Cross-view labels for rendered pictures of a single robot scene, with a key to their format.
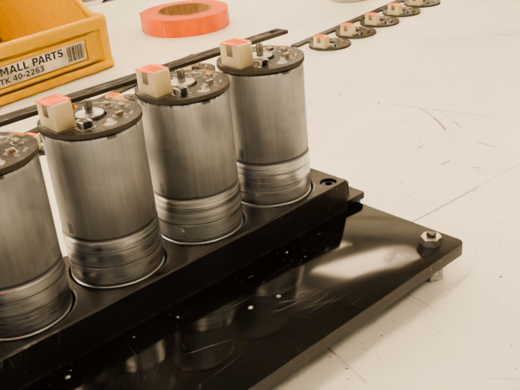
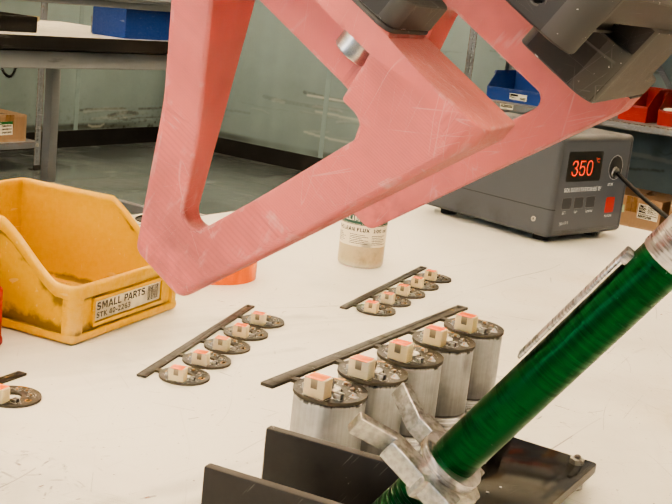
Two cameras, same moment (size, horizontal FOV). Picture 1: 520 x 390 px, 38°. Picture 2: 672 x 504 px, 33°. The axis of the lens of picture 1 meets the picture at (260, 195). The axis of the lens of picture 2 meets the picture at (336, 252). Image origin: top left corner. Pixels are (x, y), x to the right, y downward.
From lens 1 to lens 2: 0.29 m
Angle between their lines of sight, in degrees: 22
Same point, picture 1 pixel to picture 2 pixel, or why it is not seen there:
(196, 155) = (456, 387)
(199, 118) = (463, 363)
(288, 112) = (493, 365)
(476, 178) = (567, 430)
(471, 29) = (495, 310)
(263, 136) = (477, 380)
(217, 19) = (251, 271)
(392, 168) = not seen: hidden behind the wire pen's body
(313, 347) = not seen: outside the picture
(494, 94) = not seen: hidden behind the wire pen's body
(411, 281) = (576, 483)
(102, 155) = (429, 379)
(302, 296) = (516, 488)
